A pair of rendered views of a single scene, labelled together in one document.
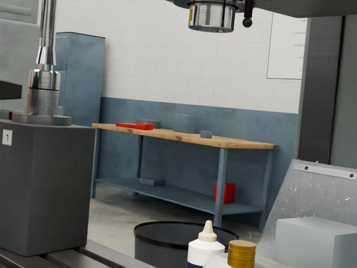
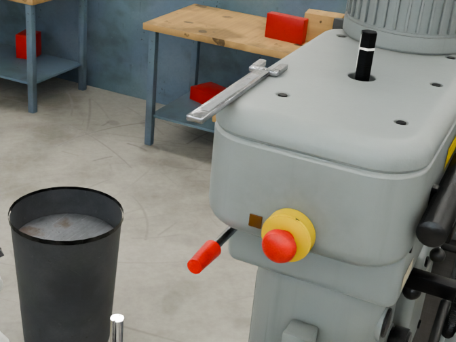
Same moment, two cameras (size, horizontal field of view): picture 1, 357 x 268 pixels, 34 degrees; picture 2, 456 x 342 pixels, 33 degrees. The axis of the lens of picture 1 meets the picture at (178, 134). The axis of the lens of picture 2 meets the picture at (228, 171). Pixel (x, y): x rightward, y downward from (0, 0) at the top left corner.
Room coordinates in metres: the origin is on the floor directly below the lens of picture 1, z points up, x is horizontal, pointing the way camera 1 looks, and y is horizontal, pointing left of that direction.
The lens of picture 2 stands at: (-0.20, 0.55, 2.19)
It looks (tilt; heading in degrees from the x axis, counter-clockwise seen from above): 25 degrees down; 334
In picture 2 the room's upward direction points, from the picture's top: 5 degrees clockwise
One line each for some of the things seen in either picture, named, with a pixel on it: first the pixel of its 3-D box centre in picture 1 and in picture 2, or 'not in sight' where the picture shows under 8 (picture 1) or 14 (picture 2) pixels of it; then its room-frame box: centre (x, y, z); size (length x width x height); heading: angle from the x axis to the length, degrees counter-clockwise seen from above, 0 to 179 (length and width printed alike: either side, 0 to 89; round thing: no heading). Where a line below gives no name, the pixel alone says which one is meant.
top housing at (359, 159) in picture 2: not in sight; (355, 128); (0.62, -0.04, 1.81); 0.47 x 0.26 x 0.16; 132
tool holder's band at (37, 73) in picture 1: (44, 74); not in sight; (0.90, 0.21, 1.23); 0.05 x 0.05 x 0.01
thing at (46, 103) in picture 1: (43, 95); not in sight; (0.90, 0.21, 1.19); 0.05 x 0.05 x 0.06
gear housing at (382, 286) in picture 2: not in sight; (347, 204); (0.64, -0.06, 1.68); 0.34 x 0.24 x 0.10; 132
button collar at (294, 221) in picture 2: not in sight; (288, 235); (0.46, 0.15, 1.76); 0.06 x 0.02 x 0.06; 42
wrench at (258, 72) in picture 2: not in sight; (238, 88); (0.58, 0.17, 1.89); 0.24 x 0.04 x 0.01; 133
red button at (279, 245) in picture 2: not in sight; (280, 243); (0.44, 0.17, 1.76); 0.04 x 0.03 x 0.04; 42
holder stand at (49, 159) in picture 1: (16, 174); not in sight; (0.93, 0.25, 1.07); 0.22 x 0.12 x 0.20; 53
